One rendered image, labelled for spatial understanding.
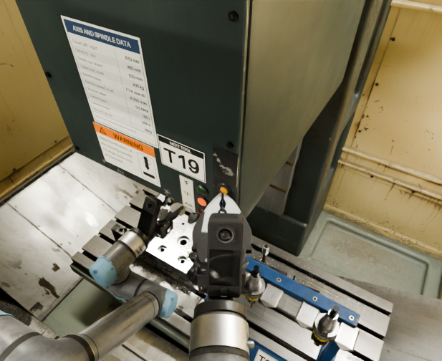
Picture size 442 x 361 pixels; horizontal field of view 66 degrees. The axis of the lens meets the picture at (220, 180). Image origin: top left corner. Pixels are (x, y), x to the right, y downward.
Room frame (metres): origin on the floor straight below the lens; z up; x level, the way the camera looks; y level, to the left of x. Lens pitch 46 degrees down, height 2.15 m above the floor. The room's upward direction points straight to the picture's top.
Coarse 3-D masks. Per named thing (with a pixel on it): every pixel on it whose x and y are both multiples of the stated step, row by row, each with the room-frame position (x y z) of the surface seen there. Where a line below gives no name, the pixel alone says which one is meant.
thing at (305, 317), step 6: (300, 306) 0.41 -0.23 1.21; (306, 306) 0.41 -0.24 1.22; (312, 306) 0.41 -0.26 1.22; (300, 312) 0.39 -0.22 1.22; (306, 312) 0.39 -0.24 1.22; (312, 312) 0.39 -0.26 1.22; (318, 312) 0.40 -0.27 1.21; (294, 318) 0.38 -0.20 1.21; (300, 318) 0.38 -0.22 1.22; (306, 318) 0.38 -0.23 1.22; (312, 318) 0.38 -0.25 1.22; (300, 324) 0.36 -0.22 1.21; (306, 324) 0.36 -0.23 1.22; (312, 324) 0.36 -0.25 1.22
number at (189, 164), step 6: (180, 156) 0.44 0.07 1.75; (186, 156) 0.44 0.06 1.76; (180, 162) 0.44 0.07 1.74; (186, 162) 0.44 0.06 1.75; (192, 162) 0.43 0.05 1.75; (198, 162) 0.42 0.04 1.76; (180, 168) 0.45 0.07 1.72; (186, 168) 0.44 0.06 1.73; (192, 168) 0.43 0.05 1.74; (198, 168) 0.42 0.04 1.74; (192, 174) 0.43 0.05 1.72; (198, 174) 0.42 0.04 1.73
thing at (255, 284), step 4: (252, 272) 0.48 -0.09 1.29; (252, 276) 0.46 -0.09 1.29; (256, 276) 0.46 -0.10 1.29; (260, 276) 0.47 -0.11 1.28; (248, 280) 0.47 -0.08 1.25; (252, 280) 0.46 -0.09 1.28; (256, 280) 0.46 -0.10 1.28; (260, 280) 0.46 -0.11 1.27; (248, 284) 0.47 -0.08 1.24; (252, 284) 0.46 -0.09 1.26; (256, 284) 0.46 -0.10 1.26; (260, 284) 0.46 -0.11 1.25; (248, 288) 0.46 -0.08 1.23; (252, 288) 0.45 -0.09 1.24; (256, 288) 0.45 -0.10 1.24; (260, 288) 0.46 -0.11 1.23
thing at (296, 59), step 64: (64, 0) 0.54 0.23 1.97; (128, 0) 0.48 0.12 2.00; (192, 0) 0.42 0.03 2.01; (256, 0) 0.39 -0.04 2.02; (320, 0) 0.59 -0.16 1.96; (64, 64) 0.57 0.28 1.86; (192, 64) 0.43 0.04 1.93; (256, 64) 0.40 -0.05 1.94; (320, 64) 0.67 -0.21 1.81; (192, 128) 0.43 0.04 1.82; (256, 128) 0.42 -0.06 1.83; (256, 192) 0.44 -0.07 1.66
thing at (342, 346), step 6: (342, 324) 0.36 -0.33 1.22; (348, 324) 0.36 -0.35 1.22; (342, 330) 0.35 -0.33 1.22; (348, 330) 0.35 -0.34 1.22; (354, 330) 0.35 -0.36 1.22; (336, 336) 0.33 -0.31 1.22; (342, 336) 0.33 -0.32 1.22; (348, 336) 0.33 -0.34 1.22; (354, 336) 0.33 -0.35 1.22; (336, 342) 0.32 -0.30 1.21; (342, 342) 0.32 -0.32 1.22; (348, 342) 0.32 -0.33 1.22; (354, 342) 0.32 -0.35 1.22; (342, 348) 0.30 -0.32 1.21; (348, 348) 0.30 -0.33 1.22; (354, 348) 0.30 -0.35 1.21
